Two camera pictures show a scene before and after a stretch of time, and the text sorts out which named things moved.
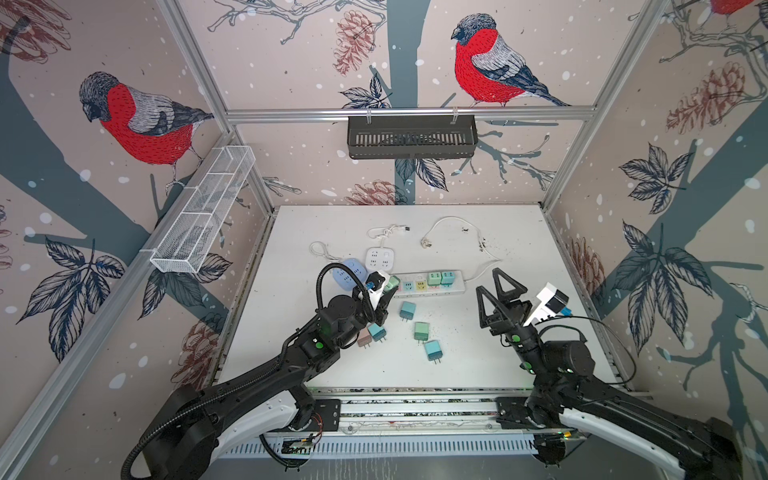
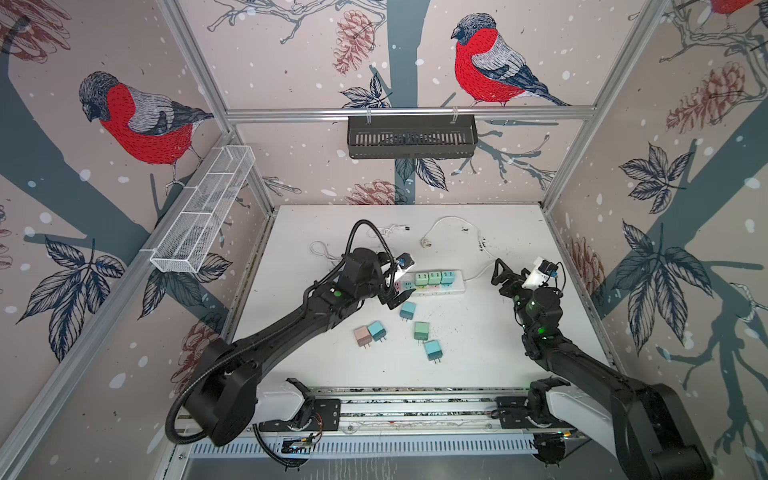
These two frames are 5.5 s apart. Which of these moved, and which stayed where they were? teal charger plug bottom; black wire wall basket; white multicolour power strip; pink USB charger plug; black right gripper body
Moved: black right gripper body
Stayed: white multicolour power strip; black wire wall basket; pink USB charger plug; teal charger plug bottom
